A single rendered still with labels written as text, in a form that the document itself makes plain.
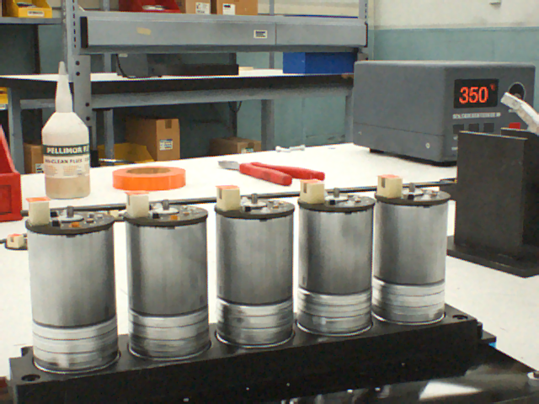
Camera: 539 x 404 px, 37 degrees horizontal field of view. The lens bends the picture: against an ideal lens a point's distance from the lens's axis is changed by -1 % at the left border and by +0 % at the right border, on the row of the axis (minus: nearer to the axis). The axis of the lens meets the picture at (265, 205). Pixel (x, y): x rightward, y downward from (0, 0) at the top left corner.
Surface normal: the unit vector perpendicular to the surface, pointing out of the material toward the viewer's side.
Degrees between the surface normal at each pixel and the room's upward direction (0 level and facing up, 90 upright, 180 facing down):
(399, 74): 90
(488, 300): 0
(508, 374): 0
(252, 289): 90
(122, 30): 90
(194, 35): 90
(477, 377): 0
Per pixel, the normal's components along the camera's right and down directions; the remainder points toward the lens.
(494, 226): -0.84, 0.11
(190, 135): 0.62, 0.15
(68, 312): 0.07, 0.19
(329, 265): -0.19, 0.18
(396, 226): -0.51, 0.16
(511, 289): 0.00, -0.98
